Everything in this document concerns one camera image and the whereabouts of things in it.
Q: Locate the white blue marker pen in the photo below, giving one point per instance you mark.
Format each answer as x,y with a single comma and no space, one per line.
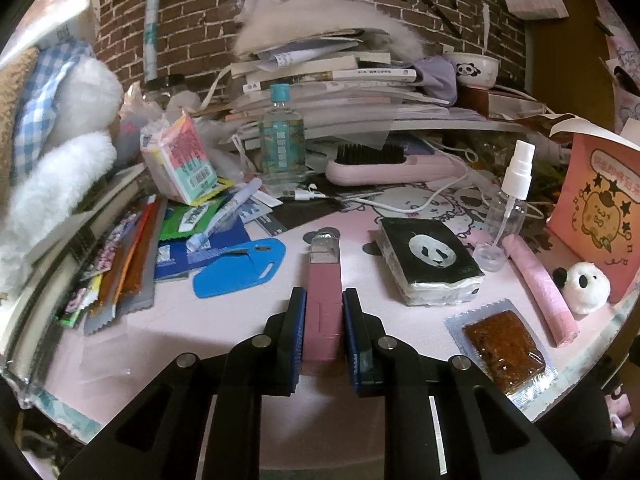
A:
224,214

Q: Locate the stack of books and papers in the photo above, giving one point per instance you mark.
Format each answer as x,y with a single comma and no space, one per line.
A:
391,102

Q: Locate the panda ceramic bowl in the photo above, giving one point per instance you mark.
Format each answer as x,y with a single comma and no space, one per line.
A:
473,70

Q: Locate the snack sachets pile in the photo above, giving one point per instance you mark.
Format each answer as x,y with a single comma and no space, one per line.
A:
115,272

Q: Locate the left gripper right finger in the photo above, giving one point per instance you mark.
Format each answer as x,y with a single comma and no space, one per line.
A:
377,362

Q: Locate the teal capped glass bottle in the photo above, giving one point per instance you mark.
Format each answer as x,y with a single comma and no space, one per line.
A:
282,139

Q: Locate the green sachet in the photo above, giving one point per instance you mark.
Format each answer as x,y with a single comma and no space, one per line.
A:
182,221

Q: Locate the white dog plush toy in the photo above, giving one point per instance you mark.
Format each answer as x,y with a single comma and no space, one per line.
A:
58,106

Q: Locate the fluffy grey fur piece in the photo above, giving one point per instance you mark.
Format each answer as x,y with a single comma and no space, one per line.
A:
275,22

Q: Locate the black panda tissue pack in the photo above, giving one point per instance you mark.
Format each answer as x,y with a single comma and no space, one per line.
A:
429,264

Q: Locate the clear spray bottle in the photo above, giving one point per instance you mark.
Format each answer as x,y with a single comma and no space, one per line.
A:
507,209

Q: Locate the pink hair brush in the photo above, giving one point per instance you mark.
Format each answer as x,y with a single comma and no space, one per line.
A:
359,165

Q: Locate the white panda plush ball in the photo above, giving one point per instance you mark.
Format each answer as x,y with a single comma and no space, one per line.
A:
584,287

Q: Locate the colourful tissue packet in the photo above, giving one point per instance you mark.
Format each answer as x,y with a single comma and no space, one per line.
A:
177,162

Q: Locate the blue luggage tag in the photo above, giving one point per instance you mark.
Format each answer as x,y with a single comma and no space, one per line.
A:
240,267

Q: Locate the brown snack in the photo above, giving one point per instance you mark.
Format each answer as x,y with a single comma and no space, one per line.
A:
497,339

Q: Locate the purple cloth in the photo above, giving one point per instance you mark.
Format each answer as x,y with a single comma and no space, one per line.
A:
437,78

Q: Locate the pink towel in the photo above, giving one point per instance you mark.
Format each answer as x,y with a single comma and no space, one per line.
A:
561,323

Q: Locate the pink rectangular stick box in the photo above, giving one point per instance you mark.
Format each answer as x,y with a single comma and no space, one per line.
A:
324,304

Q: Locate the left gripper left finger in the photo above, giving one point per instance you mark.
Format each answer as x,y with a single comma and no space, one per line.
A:
269,363

